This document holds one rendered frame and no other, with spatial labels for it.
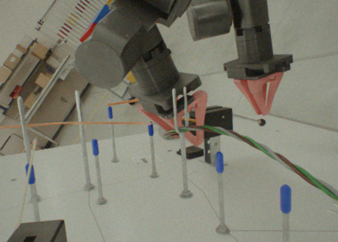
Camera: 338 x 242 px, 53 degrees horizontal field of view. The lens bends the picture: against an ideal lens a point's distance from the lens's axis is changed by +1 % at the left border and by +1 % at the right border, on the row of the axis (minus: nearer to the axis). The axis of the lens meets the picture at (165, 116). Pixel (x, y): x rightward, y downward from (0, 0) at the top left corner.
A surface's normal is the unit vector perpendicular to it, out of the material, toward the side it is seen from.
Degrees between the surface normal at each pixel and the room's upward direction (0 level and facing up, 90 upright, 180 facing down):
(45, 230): 49
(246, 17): 65
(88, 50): 77
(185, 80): 25
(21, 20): 90
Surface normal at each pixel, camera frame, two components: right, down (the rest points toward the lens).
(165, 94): -0.41, -0.80
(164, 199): -0.07, -0.98
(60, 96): 0.44, 0.03
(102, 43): -0.31, 0.58
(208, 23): 0.11, 0.37
